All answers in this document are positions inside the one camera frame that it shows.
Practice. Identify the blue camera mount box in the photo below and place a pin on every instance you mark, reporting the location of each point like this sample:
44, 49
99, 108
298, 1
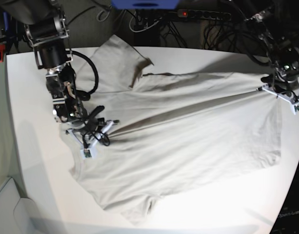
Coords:
145, 4

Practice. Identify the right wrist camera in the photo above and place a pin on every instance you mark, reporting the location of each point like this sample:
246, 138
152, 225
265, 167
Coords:
88, 153

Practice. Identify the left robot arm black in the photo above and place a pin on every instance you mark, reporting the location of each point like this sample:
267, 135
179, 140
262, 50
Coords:
275, 24

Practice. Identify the black power strip red light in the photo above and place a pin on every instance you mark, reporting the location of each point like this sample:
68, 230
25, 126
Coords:
203, 15

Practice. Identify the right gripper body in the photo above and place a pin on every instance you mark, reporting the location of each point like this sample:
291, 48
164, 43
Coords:
91, 132

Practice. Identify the blue handled tool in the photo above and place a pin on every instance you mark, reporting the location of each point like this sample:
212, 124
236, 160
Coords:
7, 25

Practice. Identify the grey t-shirt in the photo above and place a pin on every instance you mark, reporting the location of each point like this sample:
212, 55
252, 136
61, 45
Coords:
176, 132

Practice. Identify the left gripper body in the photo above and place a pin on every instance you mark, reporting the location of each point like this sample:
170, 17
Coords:
286, 90

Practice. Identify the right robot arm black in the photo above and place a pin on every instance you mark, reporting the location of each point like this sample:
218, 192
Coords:
46, 29

